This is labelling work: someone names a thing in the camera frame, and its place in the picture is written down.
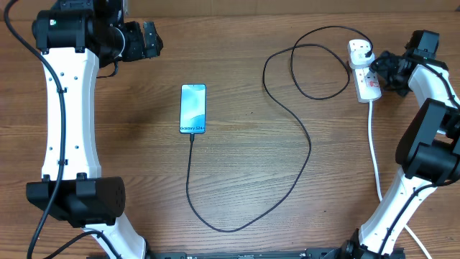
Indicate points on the white power strip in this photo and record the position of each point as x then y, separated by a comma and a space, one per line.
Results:
366, 84

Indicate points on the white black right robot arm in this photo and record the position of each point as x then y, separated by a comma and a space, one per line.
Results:
427, 153

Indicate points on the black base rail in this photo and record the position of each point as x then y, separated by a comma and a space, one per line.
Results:
310, 253

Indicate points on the white charger plug adapter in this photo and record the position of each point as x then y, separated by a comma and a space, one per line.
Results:
358, 50

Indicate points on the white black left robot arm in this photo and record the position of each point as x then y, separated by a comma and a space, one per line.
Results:
75, 39

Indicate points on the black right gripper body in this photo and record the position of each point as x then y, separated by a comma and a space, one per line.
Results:
385, 67

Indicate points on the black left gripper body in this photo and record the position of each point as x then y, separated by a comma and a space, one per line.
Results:
134, 47

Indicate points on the blue Galaxy smartphone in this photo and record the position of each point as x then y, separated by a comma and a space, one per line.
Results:
193, 109

